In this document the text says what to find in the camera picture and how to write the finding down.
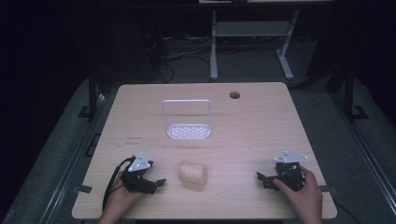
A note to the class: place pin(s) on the person's right hand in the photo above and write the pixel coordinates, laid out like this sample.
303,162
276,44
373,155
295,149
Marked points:
303,199

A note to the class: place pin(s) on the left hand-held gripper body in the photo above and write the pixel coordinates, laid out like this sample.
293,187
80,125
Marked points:
135,174

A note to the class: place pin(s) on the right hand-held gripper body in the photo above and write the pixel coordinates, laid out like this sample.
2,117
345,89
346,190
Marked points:
291,174

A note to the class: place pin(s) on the beige paper towel roll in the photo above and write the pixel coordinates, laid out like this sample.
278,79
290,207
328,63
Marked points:
193,172

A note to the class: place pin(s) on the black metal stand post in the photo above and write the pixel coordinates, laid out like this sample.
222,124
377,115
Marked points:
350,93
92,93

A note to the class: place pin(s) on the grey metal desk frame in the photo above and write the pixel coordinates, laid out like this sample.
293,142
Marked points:
249,29

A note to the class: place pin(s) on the grey tape strip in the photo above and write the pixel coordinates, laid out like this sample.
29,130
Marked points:
327,188
84,188

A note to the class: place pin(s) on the person's left hand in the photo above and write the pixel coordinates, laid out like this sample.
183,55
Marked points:
120,200

